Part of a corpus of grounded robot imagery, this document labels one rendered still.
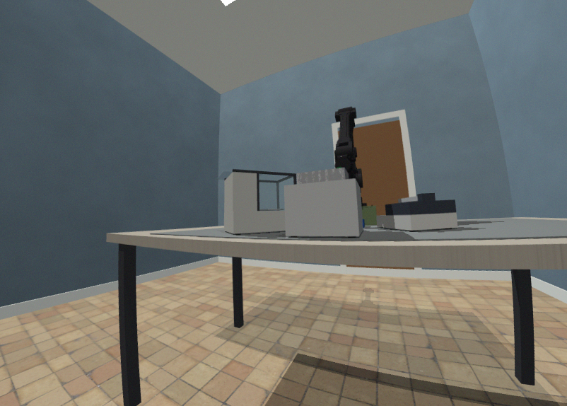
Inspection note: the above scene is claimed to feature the grey bench mat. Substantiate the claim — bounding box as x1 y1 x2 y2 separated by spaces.
150 219 567 241

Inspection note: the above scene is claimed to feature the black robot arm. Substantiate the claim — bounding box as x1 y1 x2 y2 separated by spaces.
334 107 363 188

